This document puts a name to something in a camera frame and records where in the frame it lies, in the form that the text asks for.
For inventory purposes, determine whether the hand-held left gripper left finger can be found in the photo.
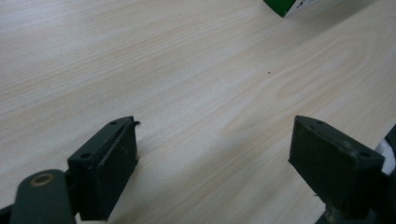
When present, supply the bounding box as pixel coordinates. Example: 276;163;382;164
66;116;142;222

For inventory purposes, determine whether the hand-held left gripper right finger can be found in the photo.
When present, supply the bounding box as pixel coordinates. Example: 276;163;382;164
288;115;387;220

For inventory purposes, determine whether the white object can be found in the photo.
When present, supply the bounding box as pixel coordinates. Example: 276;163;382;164
375;139;396;175

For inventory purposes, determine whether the green and white box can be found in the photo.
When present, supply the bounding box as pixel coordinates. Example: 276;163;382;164
262;0;321;19

